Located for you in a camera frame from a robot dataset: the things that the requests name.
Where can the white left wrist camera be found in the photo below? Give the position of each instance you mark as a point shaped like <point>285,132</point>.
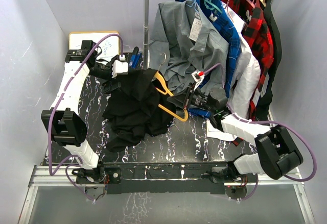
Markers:
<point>119,65</point>

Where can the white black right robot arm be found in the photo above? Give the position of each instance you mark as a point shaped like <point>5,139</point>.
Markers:
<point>276,151</point>

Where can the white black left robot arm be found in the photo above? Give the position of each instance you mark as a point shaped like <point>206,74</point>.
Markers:
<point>62,121</point>

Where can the red black plaid shirt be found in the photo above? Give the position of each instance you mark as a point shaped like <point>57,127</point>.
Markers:
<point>247,73</point>

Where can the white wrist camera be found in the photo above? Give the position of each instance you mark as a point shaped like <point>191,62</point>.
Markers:
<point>198,77</point>
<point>119,65</point>

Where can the aluminium frame rail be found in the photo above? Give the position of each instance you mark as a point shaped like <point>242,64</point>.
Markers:
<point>40,178</point>

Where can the pink hanger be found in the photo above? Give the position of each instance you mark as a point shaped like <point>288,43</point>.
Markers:
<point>234,5</point>

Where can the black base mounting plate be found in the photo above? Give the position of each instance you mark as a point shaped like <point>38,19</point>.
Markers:
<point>118,178</point>

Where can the whiteboard with yellow frame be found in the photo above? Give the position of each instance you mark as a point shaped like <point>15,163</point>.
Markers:
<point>110,47</point>

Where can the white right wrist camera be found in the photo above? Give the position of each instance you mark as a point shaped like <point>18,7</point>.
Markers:
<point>198,77</point>

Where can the light blue hanger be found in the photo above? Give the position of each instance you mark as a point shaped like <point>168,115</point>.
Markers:
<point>194,5</point>

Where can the black hanging jacket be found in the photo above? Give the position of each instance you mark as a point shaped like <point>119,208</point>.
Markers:
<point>262,35</point>

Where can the blue stapler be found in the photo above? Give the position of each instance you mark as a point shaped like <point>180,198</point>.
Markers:
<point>134,57</point>

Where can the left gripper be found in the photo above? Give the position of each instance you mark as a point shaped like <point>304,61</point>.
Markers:
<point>110,65</point>

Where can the white shirt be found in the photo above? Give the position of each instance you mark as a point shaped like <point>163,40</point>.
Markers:
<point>229,48</point>

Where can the grey shirt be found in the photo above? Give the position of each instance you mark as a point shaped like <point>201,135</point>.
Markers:
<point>178,44</point>

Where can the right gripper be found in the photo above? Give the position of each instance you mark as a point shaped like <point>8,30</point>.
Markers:
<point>179,100</point>

